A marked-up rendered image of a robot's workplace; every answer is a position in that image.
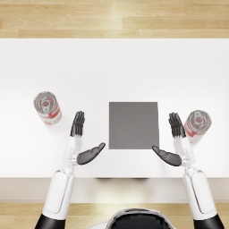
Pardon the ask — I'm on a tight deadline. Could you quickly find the red and white can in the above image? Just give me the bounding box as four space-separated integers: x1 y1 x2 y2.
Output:
183 109 213 144
33 90 63 125

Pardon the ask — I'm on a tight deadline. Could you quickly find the dark grey square mat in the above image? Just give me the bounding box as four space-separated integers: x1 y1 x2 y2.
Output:
108 101 160 150

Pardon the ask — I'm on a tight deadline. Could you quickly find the dark round robot body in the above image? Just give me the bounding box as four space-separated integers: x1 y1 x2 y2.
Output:
89 208 177 229

